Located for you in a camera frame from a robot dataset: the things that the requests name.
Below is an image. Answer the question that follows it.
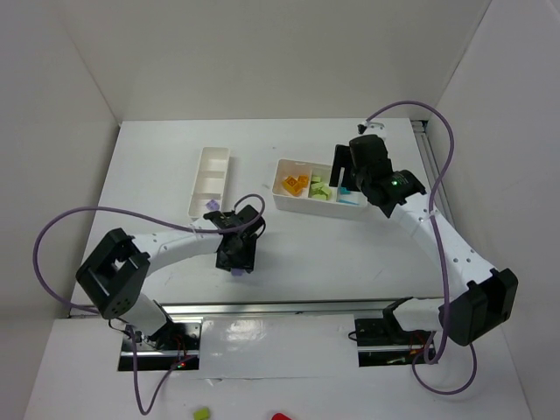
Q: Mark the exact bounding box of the narrow white compartment tray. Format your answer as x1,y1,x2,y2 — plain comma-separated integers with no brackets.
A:
188,147,230,220

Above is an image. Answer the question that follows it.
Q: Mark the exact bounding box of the purple brick with studs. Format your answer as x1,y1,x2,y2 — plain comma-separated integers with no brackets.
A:
206,199,220,212

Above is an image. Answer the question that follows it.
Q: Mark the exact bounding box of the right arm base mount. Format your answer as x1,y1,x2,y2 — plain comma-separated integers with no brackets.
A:
347,297,437,368

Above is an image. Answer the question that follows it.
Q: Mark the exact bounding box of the aluminium rail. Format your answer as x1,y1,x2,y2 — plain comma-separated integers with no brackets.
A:
410,118,467,263
67,297,452,319

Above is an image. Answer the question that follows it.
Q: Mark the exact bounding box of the aluminium rail right side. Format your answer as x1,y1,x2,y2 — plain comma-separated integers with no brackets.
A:
410,118,467,263

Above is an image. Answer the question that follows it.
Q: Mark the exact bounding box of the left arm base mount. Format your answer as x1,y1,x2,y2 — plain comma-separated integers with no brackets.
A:
110,317,202,372

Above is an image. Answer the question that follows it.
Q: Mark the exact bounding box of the orange curved brick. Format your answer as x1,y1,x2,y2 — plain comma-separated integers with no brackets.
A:
282,176,304,197

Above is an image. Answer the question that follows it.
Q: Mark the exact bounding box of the pale lime square brick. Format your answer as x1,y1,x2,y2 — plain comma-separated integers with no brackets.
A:
309,183,323,198

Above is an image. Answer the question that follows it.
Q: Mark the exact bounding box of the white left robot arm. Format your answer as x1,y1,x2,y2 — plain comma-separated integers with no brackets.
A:
76,205,265,348

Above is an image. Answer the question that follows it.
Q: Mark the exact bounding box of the lime brick on foreground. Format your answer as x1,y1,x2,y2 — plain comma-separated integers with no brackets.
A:
192,407,211,420

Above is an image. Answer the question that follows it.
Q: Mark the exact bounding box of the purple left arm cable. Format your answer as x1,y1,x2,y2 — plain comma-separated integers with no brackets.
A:
33,194,266,416

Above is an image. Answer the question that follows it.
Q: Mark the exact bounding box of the orange two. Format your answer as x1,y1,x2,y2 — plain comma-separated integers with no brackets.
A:
297,175,309,187

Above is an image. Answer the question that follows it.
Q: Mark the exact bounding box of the aluminium rail front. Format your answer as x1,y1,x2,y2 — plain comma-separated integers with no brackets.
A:
67,297,452,319

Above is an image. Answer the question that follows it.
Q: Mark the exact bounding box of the lime two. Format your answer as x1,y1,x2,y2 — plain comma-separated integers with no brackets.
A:
318,185,333,200

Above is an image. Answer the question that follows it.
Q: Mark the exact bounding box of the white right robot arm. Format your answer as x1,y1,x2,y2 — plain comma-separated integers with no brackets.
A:
329,135,518,347

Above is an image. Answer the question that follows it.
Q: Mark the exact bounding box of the wide white compartment tray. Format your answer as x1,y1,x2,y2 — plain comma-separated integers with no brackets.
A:
272,159,368,220

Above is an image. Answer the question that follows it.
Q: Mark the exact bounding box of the red object at edge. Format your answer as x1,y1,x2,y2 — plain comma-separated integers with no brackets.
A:
271,412,291,420

